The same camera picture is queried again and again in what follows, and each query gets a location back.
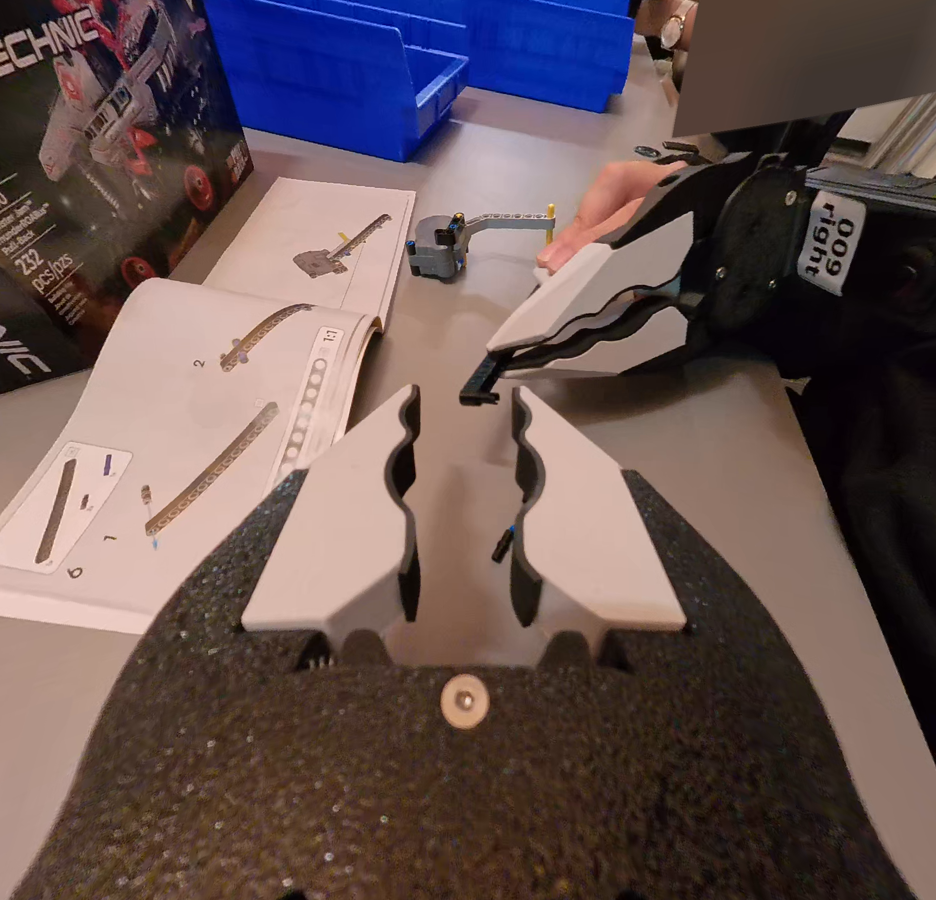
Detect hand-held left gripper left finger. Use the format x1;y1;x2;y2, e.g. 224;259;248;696
241;384;423;645

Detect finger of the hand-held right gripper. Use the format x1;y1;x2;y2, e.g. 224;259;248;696
486;211;696;357
501;302;694;383

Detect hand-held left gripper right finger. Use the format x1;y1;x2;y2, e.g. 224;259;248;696
510;386;689;658

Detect long black perforated beam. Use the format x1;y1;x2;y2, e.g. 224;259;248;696
459;352;516;407

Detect another person's forearm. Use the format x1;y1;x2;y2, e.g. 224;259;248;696
600;0;704;61

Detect grey desk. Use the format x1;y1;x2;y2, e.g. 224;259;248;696
0;33;926;900

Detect person's right hand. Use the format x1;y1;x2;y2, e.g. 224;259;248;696
537;159;689;273

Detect grey motor block assembly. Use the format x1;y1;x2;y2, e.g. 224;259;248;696
406;210;549;281

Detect open instruction booklet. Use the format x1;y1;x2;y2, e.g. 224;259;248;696
0;176;418;635

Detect wristwatch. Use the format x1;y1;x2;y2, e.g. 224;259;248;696
658;0;697;54

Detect person's dark clothing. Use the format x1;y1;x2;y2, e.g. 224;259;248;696
781;362;936;900

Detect toy truck set box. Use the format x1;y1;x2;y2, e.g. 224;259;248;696
0;0;254;395

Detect aluminium frame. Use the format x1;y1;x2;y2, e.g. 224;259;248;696
804;94;936;210

